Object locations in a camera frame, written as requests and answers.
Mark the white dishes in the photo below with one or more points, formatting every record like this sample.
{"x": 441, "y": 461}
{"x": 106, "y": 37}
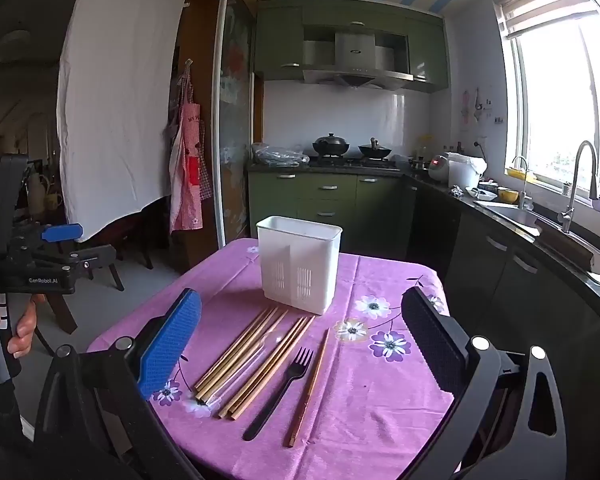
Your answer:
{"x": 482, "y": 191}

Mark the person's left hand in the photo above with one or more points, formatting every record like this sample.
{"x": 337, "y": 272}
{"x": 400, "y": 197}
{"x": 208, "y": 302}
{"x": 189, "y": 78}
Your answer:
{"x": 24, "y": 327}

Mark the steel sink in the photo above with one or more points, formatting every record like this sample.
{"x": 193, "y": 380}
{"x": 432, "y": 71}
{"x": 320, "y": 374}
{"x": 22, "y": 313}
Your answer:
{"x": 520, "y": 217}

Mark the window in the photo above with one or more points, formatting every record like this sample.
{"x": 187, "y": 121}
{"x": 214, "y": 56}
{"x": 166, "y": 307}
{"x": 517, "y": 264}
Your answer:
{"x": 555, "y": 110}

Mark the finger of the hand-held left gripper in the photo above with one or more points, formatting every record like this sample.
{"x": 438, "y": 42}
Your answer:
{"x": 97, "y": 259}
{"x": 62, "y": 232}

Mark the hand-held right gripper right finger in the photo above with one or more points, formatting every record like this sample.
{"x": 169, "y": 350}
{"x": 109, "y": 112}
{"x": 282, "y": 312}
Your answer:
{"x": 432, "y": 340}

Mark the green upper kitchen cabinets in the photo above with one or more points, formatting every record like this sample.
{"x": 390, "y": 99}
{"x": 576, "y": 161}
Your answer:
{"x": 280, "y": 40}

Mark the dark wooden chair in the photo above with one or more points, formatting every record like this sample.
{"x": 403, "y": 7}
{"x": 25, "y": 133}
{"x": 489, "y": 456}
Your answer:
{"x": 142, "y": 255}

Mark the steel range hood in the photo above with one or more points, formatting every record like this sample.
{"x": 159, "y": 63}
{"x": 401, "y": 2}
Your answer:
{"x": 355, "y": 55}

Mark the gas stove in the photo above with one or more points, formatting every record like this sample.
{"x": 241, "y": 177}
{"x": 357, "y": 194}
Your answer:
{"x": 352, "y": 162}

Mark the floral glass sliding door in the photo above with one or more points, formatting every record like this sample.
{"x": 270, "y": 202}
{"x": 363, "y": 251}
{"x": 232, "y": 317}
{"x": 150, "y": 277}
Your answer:
{"x": 235, "y": 110}

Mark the clear plastic utensil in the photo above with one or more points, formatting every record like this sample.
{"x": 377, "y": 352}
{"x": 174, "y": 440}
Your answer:
{"x": 254, "y": 363}

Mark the black wok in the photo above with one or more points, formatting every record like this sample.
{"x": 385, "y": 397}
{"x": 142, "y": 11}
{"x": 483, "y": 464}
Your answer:
{"x": 375, "y": 150}

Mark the red checkered apron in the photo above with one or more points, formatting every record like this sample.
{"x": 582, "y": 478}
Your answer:
{"x": 190, "y": 160}

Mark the green kitchen cabinets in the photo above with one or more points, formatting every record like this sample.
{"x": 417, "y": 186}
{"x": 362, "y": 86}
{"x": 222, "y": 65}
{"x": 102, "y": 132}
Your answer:
{"x": 325, "y": 200}
{"x": 280, "y": 40}

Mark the yellow bowl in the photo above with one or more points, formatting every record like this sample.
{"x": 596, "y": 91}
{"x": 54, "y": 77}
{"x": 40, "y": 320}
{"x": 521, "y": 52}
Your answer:
{"x": 507, "y": 196}

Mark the white plastic utensil holder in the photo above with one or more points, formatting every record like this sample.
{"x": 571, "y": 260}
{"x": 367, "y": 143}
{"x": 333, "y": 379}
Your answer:
{"x": 300, "y": 250}

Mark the black plastic fork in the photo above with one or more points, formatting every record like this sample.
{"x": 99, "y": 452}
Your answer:
{"x": 276, "y": 400}

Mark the wall hooks with hangings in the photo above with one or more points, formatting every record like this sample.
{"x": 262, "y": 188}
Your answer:
{"x": 476, "y": 105}

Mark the black kitchen counter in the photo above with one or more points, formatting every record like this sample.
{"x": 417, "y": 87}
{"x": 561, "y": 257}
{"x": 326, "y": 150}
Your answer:
{"x": 445, "y": 192}

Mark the black lidded pot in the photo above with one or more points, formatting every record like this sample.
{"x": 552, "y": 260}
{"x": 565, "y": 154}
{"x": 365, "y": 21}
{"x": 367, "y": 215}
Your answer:
{"x": 331, "y": 146}

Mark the purple floral tablecloth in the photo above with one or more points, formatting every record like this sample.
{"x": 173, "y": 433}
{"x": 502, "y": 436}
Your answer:
{"x": 370, "y": 400}

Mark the round ceiling lamp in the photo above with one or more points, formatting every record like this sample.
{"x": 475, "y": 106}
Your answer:
{"x": 11, "y": 45}

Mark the clear plastic bag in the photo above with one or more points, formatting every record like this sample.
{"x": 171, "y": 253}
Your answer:
{"x": 277, "y": 155}

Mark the dark brown chopstick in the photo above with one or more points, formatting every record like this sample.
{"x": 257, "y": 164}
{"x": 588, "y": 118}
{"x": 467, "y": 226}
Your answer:
{"x": 309, "y": 385}

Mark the white rice cooker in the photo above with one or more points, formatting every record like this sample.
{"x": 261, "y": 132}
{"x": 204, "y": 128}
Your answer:
{"x": 455, "y": 170}

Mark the white hanging sheet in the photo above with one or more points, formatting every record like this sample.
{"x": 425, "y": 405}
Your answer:
{"x": 120, "y": 110}

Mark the green lower kitchen cabinets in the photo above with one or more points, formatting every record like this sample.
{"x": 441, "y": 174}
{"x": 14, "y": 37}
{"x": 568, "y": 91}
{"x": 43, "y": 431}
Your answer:
{"x": 325, "y": 200}

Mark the tall steel faucet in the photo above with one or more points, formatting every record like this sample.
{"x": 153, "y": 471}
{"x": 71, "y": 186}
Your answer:
{"x": 571, "y": 195}

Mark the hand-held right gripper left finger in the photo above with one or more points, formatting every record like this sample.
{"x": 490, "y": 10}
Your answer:
{"x": 172, "y": 345}

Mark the small steel faucet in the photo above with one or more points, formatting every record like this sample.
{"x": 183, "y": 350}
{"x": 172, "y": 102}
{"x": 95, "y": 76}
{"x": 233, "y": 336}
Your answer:
{"x": 522, "y": 195}

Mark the roller blind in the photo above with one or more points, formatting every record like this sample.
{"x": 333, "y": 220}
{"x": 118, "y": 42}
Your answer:
{"x": 540, "y": 5}

